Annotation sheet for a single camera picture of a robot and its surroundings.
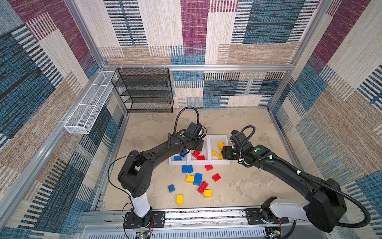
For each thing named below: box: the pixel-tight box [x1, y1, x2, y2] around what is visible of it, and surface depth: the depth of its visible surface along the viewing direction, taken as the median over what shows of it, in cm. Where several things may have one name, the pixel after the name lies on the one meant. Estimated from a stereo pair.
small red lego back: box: [204, 164, 214, 171], surface depth 91 cm
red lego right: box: [211, 173, 221, 182], surface depth 89 cm
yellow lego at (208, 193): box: [203, 189, 213, 198], surface depth 81 cm
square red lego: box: [196, 155, 206, 161], surface depth 94 cm
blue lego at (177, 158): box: [173, 155, 183, 161], surface depth 94 cm
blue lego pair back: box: [181, 165, 194, 174], surface depth 91 cm
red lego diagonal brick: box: [196, 180, 209, 195], surface depth 84 cm
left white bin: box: [168, 150, 191, 165], surface depth 91 cm
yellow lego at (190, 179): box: [186, 175, 195, 184], surface depth 86 cm
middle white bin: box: [189, 134, 210, 165], surface depth 93 cm
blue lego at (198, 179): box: [192, 172, 203, 186], surface depth 88 cm
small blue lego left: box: [167, 183, 176, 193], surface depth 84 cm
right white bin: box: [208, 134, 231, 165], surface depth 93 cm
